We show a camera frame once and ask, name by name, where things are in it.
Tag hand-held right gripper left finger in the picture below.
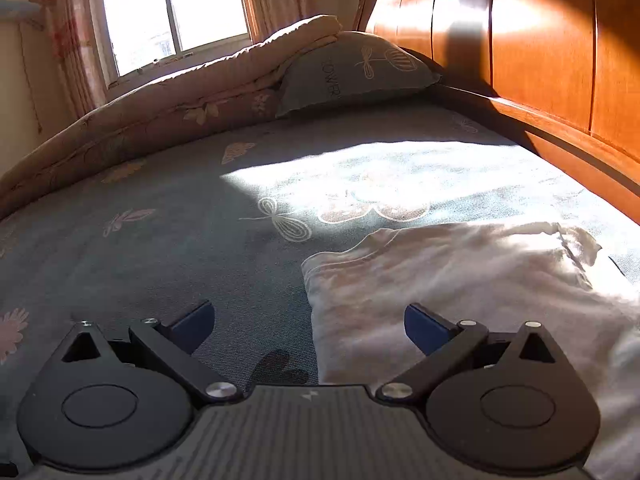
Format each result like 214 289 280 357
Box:
61 300 246 406

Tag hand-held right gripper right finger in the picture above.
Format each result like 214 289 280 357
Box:
375 302 573 407

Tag white long-sleeve printed shirt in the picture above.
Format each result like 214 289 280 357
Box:
301 221 640 480

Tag bed with blue-grey floral sheet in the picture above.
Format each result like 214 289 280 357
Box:
0 85 640 480

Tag folded pink floral quilt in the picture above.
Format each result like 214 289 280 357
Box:
0 14 343 221

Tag grey-green printed pillow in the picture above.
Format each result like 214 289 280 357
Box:
275 31 442 118

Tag wooden headboard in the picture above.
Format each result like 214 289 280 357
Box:
352 0 640 226

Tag window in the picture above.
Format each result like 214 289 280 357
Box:
87 0 253 88

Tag covered white air conditioner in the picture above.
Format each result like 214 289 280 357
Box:
0 0 48 26

